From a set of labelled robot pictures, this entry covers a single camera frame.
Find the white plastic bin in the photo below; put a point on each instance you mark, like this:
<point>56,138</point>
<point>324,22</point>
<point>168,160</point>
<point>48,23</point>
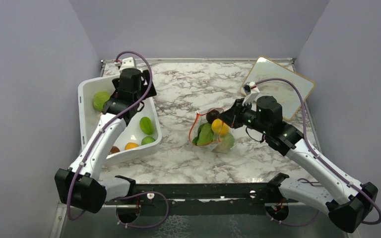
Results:
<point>88,119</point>

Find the yellow bell pepper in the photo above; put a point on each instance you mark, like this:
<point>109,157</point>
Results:
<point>219,128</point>

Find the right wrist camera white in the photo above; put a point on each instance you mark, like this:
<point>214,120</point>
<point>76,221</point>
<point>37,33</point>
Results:
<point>252,92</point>

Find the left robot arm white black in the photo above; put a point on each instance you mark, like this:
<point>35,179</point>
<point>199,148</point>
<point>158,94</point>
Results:
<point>79,185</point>

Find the brown round fruit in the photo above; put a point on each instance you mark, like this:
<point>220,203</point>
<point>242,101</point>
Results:
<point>114,150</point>

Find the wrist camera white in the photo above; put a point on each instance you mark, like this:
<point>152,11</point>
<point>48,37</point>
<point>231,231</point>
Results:
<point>125,63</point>
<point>252,92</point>

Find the green leafy vegetable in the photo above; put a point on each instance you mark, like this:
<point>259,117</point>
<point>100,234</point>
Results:
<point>204,135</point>

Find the clear zip bag orange zipper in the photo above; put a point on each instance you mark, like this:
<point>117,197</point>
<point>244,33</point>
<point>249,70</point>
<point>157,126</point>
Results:
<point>200,119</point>

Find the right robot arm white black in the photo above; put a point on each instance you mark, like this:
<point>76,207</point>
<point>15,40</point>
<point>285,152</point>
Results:
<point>345,200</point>

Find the green cabbage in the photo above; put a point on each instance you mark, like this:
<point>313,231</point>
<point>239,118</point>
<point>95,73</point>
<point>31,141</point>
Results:
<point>99,99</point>
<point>226,144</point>

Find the whiteboard with wooden frame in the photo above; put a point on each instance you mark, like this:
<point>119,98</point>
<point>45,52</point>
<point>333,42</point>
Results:
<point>265,68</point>

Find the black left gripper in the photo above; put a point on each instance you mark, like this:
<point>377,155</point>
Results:
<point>146,76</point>

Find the dark brown avocado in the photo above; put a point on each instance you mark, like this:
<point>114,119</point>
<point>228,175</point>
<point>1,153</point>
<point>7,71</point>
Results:
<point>212,115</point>

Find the green lime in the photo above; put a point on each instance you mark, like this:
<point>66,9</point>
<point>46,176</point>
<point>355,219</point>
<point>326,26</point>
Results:
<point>147,140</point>

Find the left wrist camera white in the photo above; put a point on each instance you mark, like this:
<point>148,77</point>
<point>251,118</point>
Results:
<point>125,63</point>

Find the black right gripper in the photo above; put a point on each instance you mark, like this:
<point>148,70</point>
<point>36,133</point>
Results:
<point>231,116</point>

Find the small orange fruit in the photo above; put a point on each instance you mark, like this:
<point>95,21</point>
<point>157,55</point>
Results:
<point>131,145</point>

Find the black mounting rail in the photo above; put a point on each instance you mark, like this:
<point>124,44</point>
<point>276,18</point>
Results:
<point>201,198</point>

